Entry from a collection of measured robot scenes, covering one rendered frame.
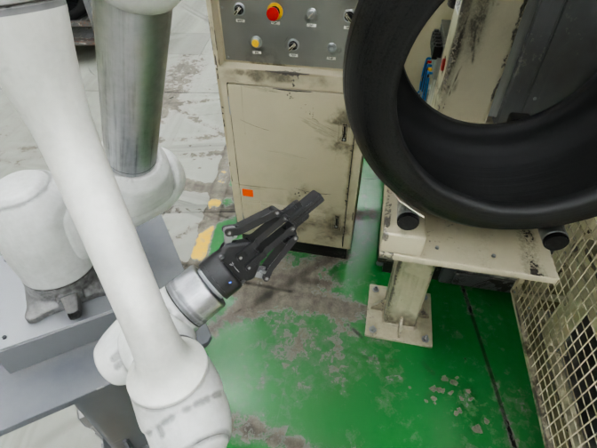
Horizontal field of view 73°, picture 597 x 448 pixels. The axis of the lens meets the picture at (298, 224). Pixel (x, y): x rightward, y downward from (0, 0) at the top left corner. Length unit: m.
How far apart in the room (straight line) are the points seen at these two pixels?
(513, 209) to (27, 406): 1.00
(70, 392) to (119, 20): 0.71
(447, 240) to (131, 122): 0.69
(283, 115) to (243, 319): 0.85
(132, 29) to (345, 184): 1.19
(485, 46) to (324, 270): 1.21
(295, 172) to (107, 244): 1.25
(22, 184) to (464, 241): 0.91
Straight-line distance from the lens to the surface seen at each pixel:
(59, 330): 0.99
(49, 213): 0.88
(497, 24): 1.07
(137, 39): 0.62
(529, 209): 0.82
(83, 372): 1.01
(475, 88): 1.11
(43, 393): 1.02
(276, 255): 0.71
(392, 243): 0.89
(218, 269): 0.66
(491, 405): 1.72
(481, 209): 0.80
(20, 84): 0.49
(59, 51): 0.49
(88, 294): 1.00
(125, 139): 0.78
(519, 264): 0.99
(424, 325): 1.80
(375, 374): 1.65
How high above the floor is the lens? 1.45
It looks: 43 degrees down
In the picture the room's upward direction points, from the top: straight up
